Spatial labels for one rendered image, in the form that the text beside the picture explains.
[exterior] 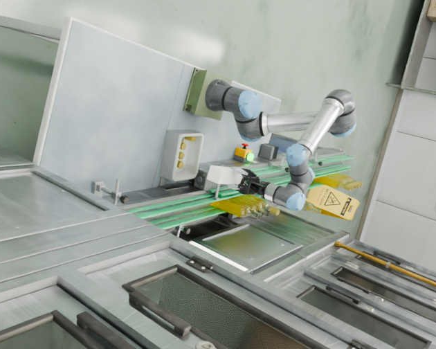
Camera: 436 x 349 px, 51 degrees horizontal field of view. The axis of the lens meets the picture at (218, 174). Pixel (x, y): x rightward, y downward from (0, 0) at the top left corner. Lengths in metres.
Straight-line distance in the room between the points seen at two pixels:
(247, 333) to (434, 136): 7.08
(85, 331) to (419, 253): 7.51
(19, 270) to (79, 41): 0.94
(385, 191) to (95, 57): 6.81
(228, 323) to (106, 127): 1.10
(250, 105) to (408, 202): 6.20
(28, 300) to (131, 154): 1.14
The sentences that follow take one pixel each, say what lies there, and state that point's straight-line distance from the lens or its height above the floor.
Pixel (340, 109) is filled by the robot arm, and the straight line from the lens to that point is 1.95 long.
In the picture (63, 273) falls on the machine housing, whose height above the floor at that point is 1.43.
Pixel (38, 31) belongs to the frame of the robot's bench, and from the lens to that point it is 1.89.
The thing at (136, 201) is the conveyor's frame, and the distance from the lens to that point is 1.92.
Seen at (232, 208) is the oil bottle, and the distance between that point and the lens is 2.23.
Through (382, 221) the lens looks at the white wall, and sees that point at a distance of 8.20.
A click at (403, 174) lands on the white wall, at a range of 7.99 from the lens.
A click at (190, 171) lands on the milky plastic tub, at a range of 2.21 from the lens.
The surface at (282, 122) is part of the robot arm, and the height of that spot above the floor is 1.16.
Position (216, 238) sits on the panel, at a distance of 2.18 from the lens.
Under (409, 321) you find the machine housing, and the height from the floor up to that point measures 1.90.
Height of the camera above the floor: 2.12
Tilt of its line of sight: 33 degrees down
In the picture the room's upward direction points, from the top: 111 degrees clockwise
